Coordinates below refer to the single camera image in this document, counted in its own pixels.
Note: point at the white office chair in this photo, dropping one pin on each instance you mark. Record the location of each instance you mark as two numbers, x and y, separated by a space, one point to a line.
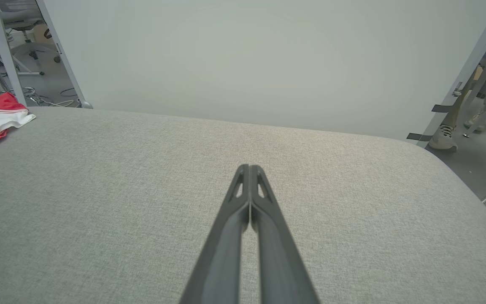
19 17

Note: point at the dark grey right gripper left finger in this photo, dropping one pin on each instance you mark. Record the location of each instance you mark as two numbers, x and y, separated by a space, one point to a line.
222 253

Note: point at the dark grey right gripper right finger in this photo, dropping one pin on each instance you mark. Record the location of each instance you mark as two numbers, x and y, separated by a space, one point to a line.
281 261

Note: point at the white metal frame post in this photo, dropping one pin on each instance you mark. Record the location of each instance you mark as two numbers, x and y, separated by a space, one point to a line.
2 50

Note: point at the person in zebra striped trousers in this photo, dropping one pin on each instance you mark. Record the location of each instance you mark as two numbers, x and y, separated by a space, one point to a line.
443 139

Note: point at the black tape strip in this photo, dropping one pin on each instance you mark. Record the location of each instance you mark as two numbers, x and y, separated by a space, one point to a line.
419 137

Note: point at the brown cardboard box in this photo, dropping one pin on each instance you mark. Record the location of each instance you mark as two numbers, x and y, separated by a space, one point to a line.
40 33

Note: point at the white backdrop panel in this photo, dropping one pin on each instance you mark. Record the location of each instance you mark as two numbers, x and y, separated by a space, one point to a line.
268 63

